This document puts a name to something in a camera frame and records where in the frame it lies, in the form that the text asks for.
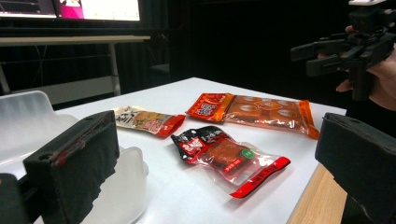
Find metal stand frame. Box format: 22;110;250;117
0;35;152;105

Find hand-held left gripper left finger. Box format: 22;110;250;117
22;110;120;224

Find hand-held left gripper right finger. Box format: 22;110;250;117
315;112;396;224

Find small beige red snack packet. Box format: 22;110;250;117
112;105;187;138

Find large orange snack packet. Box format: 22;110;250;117
186;92;321;140

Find clear bag of orange snacks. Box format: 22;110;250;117
0;90;149;224

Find bright computer monitor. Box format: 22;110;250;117
59;0;141;22

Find red black snack packet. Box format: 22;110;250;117
170;125;291;200

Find dark computer monitor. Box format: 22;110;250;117
0;0;58;19

